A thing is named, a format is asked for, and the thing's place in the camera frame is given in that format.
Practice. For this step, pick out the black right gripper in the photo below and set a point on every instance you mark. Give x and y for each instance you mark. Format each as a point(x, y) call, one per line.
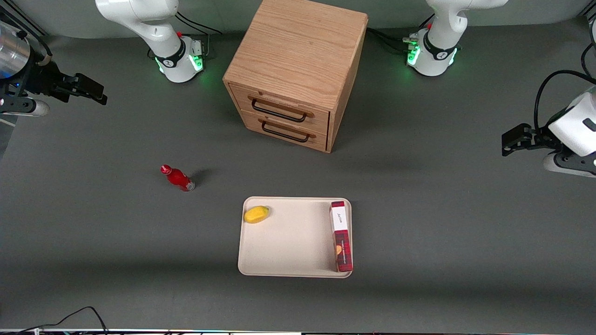
point(41, 77)

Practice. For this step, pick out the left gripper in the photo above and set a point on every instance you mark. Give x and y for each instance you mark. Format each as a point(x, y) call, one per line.
point(539, 137)

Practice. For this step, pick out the red coke bottle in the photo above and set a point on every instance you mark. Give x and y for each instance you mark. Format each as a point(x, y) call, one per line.
point(179, 179)

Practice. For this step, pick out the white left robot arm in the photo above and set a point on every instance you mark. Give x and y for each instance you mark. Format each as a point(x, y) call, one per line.
point(435, 56)

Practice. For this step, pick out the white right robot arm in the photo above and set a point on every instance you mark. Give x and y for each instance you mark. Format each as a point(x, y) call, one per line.
point(171, 46)

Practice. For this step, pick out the beige plastic tray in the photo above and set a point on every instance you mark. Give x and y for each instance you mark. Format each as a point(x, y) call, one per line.
point(288, 242)

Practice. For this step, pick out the yellow lemon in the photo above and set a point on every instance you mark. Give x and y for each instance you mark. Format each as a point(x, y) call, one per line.
point(256, 214)

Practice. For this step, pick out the red plaid cookie box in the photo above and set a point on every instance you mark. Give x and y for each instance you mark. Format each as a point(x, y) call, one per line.
point(342, 237)

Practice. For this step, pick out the wooden drawer cabinet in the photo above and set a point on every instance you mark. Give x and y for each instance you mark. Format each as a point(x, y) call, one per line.
point(298, 51)

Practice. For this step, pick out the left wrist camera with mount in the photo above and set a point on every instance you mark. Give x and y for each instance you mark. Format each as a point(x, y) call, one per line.
point(565, 163)

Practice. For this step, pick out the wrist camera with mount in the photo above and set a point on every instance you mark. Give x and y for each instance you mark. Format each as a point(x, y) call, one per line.
point(28, 108)
point(565, 163)

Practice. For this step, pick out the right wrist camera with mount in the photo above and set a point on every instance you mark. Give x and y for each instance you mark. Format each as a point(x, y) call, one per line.
point(28, 108)

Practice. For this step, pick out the black frame bar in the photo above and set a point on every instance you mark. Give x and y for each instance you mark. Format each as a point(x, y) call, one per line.
point(23, 23)

